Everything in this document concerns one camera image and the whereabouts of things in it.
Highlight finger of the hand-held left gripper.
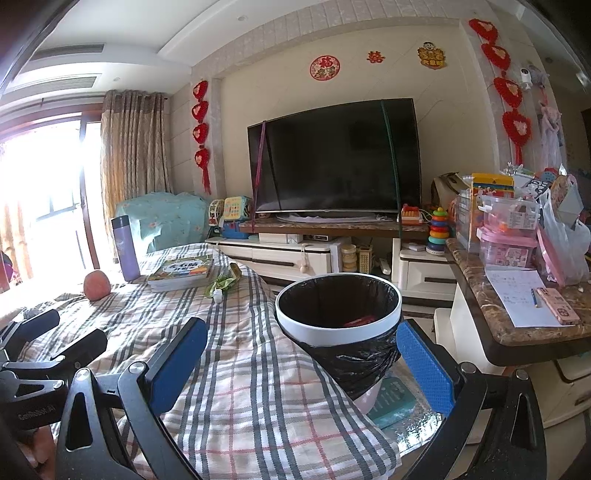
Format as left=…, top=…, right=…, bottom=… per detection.
left=0, top=309, right=61, bottom=359
left=0, top=329, right=108, bottom=371

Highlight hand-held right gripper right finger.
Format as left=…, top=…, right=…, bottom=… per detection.
left=396, top=319, right=548, bottom=480

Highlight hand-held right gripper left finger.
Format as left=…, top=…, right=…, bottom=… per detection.
left=54, top=317, right=208, bottom=480

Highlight white bin with black liner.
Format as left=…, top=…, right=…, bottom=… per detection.
left=275, top=273, right=403, bottom=416

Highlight person's left hand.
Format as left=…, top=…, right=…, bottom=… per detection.
left=25, top=427, right=56, bottom=469

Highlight teal booklet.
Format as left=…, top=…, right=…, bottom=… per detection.
left=369, top=376, right=419, bottom=428

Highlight plaid blanket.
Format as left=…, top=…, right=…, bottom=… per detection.
left=0, top=242, right=402, bottom=480

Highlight peach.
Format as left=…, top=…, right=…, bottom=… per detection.
left=83, top=271, right=112, bottom=302

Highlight marble counter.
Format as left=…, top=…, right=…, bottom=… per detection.
left=444, top=237, right=591, bottom=366

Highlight children's picture book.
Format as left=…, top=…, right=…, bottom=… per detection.
left=148, top=256, right=216, bottom=293

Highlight green spouted pouch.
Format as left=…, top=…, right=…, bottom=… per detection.
left=205, top=262, right=243, bottom=304

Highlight purple thermos bottle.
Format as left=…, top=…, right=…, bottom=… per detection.
left=111, top=215, right=141, bottom=282

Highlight white paper sheet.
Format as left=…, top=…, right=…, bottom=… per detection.
left=485, top=269, right=567, bottom=329

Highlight pink lidded storage box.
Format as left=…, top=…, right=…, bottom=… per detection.
left=477, top=227, right=540, bottom=268

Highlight teal floral dust cover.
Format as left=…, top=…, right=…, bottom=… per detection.
left=115, top=191, right=211, bottom=254

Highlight pink phone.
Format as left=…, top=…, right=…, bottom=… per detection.
left=536, top=287, right=581, bottom=326

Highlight glass balcony door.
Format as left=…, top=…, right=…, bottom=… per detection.
left=0, top=111, right=105, bottom=287

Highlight clear drawer organizer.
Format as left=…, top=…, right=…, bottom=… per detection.
left=455, top=194, right=481, bottom=252

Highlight white television cabinet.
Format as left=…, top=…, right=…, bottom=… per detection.
left=205, top=217, right=458, bottom=296

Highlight pale green toy console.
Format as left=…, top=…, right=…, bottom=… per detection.
left=224, top=196, right=254, bottom=222

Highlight clear storage box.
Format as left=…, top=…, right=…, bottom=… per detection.
left=478, top=194, right=542, bottom=232

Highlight brown bag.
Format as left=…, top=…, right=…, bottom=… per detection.
left=431, top=173, right=462, bottom=210

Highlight white plastic bag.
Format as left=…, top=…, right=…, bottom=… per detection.
left=540, top=185, right=591, bottom=285

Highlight yellow boxed toy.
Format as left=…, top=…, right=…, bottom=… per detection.
left=471, top=173, right=515, bottom=199

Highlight beige curtain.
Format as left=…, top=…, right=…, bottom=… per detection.
left=100, top=89, right=174, bottom=208

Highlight black television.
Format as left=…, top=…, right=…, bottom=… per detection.
left=247, top=98, right=423, bottom=214

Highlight red heart hanging decoration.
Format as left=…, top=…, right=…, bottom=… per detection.
left=468, top=18, right=533, bottom=165
left=191, top=80, right=213, bottom=195

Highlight ceiling air vent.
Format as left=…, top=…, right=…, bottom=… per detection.
left=9, top=44, right=105, bottom=93

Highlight hanging pink clothes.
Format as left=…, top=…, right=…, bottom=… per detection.
left=538, top=99, right=565, bottom=167

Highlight rainbow stacking ring toy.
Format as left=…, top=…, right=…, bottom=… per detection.
left=426, top=208, right=450, bottom=256

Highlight gold figure wall decal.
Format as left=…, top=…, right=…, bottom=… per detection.
left=418, top=41, right=448, bottom=70

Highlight round red wall decal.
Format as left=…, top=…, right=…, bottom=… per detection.
left=309, top=55, right=341, bottom=81

